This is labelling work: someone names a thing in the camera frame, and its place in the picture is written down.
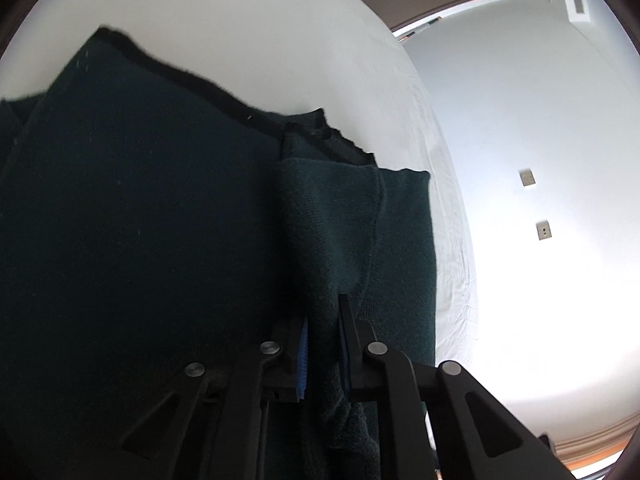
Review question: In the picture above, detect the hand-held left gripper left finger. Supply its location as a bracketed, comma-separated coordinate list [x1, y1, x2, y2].
[120, 316, 311, 480]

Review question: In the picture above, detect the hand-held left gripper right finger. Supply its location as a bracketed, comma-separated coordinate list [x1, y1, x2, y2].
[337, 294, 576, 480]

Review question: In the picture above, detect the dark green sweater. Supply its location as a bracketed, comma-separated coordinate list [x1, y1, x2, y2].
[0, 26, 439, 480]

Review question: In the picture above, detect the bed with white sheet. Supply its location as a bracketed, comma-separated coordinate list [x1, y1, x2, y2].
[0, 0, 480, 376]

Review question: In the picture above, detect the thin striped pole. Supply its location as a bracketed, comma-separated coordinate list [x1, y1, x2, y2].
[395, 17, 444, 39]

